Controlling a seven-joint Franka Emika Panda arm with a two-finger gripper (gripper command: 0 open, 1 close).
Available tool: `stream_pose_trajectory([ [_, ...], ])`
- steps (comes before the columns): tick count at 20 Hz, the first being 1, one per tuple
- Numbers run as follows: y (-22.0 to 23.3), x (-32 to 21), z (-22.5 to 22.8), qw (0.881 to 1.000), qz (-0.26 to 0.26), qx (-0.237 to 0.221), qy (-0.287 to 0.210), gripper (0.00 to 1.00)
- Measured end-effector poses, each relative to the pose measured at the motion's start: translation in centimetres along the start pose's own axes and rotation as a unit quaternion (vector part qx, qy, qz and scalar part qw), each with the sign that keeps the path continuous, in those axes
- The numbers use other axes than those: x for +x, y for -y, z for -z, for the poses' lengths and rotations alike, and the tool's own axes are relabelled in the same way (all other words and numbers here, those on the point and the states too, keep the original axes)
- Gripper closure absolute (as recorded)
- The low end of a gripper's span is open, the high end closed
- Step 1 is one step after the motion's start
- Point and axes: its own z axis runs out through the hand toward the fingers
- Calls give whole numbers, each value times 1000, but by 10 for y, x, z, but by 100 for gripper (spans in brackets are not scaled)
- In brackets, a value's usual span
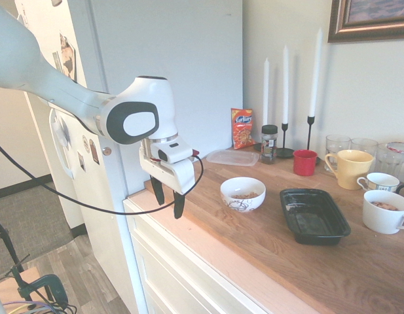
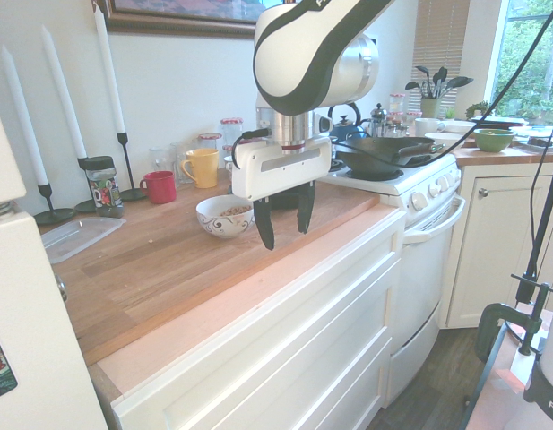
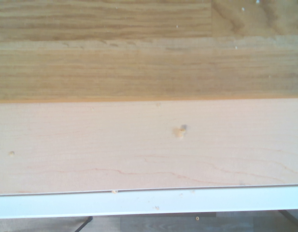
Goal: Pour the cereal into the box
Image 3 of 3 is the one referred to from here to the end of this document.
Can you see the broken cereal piece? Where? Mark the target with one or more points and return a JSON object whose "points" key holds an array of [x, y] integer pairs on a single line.
{"points": [[180, 133]]}

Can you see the black stand leg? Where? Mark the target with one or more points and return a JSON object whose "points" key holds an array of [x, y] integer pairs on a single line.
{"points": [[84, 223]]}

